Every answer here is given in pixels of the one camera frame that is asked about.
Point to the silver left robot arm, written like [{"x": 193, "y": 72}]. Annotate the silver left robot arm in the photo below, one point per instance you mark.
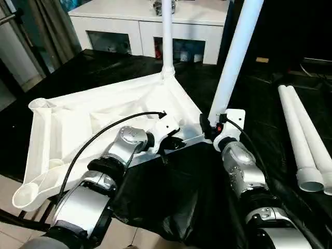
[{"x": 129, "y": 140}]

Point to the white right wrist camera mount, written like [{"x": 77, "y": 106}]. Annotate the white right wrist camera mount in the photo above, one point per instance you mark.
[{"x": 233, "y": 119}]

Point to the black work mat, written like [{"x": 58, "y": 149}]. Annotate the black work mat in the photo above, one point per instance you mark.
[{"x": 181, "y": 194}]

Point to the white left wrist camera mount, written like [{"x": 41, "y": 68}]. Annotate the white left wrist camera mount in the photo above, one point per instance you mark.
[{"x": 166, "y": 125}]

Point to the grey brown curtain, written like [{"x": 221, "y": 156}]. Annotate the grey brown curtain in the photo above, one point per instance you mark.
[{"x": 54, "y": 31}]

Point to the white plastic table top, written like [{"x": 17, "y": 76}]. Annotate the white plastic table top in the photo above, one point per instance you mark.
[{"x": 90, "y": 109}]

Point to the black flat panel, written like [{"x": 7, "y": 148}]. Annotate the black flat panel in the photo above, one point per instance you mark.
[{"x": 317, "y": 62}]

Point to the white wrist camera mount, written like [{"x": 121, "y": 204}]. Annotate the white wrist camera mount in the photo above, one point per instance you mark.
[
  {"x": 166, "y": 125},
  {"x": 233, "y": 119}
]

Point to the dark metallic object on cabinet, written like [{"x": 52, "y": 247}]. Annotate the dark metallic object on cabinet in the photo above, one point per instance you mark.
[{"x": 158, "y": 6}]

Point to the small tan label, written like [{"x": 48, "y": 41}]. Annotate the small tan label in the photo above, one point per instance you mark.
[{"x": 262, "y": 59}]

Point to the white cabinet with glass doors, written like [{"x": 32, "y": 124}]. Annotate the white cabinet with glass doors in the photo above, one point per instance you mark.
[{"x": 116, "y": 26}]

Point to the white plastic table leg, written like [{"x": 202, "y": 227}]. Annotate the white plastic table leg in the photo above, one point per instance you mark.
[
  {"x": 306, "y": 124},
  {"x": 293, "y": 124},
  {"x": 233, "y": 64},
  {"x": 167, "y": 39}
]

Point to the black metal table frame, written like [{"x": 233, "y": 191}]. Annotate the black metal table frame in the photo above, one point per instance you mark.
[{"x": 15, "y": 216}]

